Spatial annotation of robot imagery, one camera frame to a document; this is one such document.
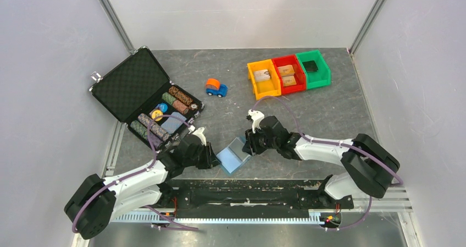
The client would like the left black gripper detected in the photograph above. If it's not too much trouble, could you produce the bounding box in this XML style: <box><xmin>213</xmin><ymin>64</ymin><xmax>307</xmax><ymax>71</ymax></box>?
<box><xmin>184</xmin><ymin>141</ymin><xmax>221</xmax><ymax>169</ymax></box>

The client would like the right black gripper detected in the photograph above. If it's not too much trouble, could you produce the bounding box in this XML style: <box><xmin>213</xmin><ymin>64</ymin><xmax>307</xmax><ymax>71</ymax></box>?
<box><xmin>242</xmin><ymin>124</ymin><xmax>279</xmax><ymax>156</ymax></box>

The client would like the blue card holder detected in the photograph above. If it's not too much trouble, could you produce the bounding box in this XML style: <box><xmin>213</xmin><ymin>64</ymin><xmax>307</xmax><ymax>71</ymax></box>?
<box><xmin>216</xmin><ymin>146</ymin><xmax>252</xmax><ymax>175</ymax></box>

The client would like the gold VIP card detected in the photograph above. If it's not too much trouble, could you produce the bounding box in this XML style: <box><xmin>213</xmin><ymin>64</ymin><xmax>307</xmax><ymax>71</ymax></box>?
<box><xmin>282</xmin><ymin>75</ymin><xmax>297</xmax><ymax>87</ymax></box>

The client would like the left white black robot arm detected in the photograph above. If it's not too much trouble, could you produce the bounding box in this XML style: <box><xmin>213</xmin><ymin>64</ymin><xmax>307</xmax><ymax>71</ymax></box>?
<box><xmin>64</xmin><ymin>134</ymin><xmax>220</xmax><ymax>239</ymax></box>

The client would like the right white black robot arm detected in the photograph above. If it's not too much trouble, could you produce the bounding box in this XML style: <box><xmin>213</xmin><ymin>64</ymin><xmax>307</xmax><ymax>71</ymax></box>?
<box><xmin>243</xmin><ymin>111</ymin><xmax>400</xmax><ymax>207</ymax></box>

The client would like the blue playing card deck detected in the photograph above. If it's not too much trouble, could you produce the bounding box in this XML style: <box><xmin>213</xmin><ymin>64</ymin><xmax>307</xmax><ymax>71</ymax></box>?
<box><xmin>161</xmin><ymin>112</ymin><xmax>186</xmax><ymax>134</ymax></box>

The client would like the white card stack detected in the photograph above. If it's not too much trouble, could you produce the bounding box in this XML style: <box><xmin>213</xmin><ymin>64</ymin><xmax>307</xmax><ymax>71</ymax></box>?
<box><xmin>252</xmin><ymin>69</ymin><xmax>271</xmax><ymax>83</ymax></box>

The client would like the gold card in red bin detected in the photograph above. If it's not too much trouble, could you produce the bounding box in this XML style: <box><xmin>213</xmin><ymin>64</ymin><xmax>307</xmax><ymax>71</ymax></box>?
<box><xmin>278</xmin><ymin>64</ymin><xmax>295</xmax><ymax>77</ymax></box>

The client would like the black card in green bin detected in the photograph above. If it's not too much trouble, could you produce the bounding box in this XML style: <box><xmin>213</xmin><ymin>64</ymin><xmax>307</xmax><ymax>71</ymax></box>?
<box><xmin>302</xmin><ymin>61</ymin><xmax>319</xmax><ymax>73</ymax></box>

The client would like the yellow dealer chip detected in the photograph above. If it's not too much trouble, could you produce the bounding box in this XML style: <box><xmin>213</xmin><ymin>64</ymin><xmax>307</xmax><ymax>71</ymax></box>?
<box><xmin>150</xmin><ymin>109</ymin><xmax>164</xmax><ymax>122</ymax></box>

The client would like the yellow storage bin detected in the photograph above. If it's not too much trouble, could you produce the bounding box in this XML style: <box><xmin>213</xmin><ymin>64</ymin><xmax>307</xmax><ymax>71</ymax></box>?
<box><xmin>247</xmin><ymin>59</ymin><xmax>281</xmax><ymax>100</ymax></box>

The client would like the red storage bin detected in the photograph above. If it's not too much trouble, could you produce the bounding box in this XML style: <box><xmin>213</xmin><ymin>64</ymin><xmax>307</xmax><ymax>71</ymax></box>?
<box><xmin>271</xmin><ymin>54</ymin><xmax>307</xmax><ymax>95</ymax></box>

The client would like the blue orange toy car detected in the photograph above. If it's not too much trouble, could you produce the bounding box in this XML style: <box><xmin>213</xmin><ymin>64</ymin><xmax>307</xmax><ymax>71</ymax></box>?
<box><xmin>206</xmin><ymin>78</ymin><xmax>228</xmax><ymax>98</ymax></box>

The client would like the green storage bin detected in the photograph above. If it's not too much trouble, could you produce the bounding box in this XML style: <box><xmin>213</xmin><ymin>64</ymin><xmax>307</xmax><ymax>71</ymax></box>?
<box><xmin>295</xmin><ymin>50</ymin><xmax>331</xmax><ymax>90</ymax></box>

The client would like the black poker chip case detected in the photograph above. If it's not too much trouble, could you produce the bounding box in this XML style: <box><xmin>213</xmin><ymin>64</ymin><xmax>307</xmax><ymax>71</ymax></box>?
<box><xmin>89</xmin><ymin>46</ymin><xmax>204</xmax><ymax>150</ymax></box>

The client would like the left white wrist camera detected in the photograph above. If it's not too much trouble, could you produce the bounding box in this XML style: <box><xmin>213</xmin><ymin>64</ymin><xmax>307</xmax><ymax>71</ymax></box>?
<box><xmin>188</xmin><ymin>125</ymin><xmax>207</xmax><ymax>146</ymax></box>

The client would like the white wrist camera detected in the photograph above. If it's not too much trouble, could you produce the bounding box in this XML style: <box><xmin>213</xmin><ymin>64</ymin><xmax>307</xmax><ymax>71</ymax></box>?
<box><xmin>188</xmin><ymin>125</ymin><xmax>207</xmax><ymax>146</ymax></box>
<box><xmin>246</xmin><ymin>109</ymin><xmax>265</xmax><ymax>134</ymax></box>

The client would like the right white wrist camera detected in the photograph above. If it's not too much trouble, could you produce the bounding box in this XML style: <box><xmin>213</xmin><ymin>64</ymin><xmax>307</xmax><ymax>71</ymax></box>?
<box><xmin>246</xmin><ymin>109</ymin><xmax>265</xmax><ymax>134</ymax></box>

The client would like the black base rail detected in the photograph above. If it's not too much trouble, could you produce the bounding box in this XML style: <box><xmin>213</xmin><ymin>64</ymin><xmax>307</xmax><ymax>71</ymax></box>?
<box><xmin>152</xmin><ymin>179</ymin><xmax>354</xmax><ymax>218</ymax></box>

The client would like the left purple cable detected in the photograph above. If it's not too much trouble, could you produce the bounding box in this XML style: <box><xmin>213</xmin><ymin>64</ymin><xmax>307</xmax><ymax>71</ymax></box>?
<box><xmin>71</xmin><ymin>114</ymin><xmax>199</xmax><ymax>234</ymax></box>

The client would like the purple cable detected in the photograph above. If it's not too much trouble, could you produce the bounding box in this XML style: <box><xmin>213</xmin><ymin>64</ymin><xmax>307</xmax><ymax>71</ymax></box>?
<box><xmin>252</xmin><ymin>96</ymin><xmax>404</xmax><ymax>232</ymax></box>
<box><xmin>71</xmin><ymin>114</ymin><xmax>199</xmax><ymax>234</ymax></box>

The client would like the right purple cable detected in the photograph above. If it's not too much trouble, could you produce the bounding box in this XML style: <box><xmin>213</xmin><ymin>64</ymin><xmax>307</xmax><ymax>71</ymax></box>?
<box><xmin>252</xmin><ymin>96</ymin><xmax>404</xmax><ymax>232</ymax></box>

